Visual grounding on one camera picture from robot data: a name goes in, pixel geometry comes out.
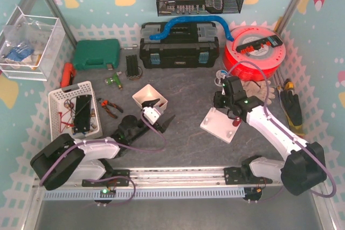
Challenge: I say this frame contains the red spring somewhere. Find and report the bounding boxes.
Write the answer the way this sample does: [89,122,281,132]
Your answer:
[232,118,241,127]

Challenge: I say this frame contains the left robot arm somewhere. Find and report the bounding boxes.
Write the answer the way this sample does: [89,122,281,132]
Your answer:
[30,99,175,191]

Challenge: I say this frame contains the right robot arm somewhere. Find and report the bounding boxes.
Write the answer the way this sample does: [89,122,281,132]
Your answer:
[213,76,327,196]

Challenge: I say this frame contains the white spring tray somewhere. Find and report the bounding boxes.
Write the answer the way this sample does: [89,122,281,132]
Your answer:
[132,84,168,113]

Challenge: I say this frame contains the beige work glove rear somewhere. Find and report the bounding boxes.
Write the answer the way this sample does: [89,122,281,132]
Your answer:
[241,80,275,105]

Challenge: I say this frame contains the white peg board fixture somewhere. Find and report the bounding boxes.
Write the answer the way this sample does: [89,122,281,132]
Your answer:
[200,107,239,144]

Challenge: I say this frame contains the black battery holder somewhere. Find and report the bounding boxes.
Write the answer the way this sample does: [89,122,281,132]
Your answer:
[126,55,142,80]

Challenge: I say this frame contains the orange black pliers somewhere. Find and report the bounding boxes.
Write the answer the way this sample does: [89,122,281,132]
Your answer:
[97,98,123,119]

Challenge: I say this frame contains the green toy drill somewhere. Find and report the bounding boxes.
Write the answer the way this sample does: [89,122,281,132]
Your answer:
[105,72,123,90]

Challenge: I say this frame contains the red tubing spool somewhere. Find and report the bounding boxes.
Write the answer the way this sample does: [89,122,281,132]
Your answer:
[223,25,286,81]

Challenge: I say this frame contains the black circuit board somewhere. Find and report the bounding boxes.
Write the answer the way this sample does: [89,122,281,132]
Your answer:
[73,95,92,133]

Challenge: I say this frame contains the black rubber glove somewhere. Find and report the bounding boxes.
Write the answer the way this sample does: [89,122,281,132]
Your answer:
[280,90,305,136]

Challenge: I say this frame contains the black tool box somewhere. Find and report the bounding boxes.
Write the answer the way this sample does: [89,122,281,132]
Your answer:
[139,22,219,69]

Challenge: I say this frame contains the green plastic case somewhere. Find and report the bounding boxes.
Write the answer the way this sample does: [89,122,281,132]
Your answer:
[72,39,121,71]

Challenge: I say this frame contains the white perforated basket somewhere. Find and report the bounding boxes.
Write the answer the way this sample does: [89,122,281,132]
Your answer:
[49,81,103,140]

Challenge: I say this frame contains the orange utility knife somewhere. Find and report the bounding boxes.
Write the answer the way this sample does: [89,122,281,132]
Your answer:
[60,62,76,88]

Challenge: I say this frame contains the blue white gloves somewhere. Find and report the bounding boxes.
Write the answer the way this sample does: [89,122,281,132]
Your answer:
[5,42,35,63]

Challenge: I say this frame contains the solder wire spool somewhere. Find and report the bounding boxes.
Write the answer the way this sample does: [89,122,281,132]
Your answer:
[214,69,227,87]

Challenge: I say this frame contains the yellow handled tool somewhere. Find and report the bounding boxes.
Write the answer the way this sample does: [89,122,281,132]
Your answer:
[277,79,294,92]

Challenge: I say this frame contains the black socket holder rail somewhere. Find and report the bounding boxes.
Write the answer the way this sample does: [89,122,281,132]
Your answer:
[236,35,283,54]

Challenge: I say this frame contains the blue corrugated hose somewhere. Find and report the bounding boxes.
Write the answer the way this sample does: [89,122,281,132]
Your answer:
[149,16,235,42]

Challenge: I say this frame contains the clear acrylic wall box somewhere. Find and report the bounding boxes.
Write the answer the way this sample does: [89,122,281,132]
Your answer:
[1,7,65,81]

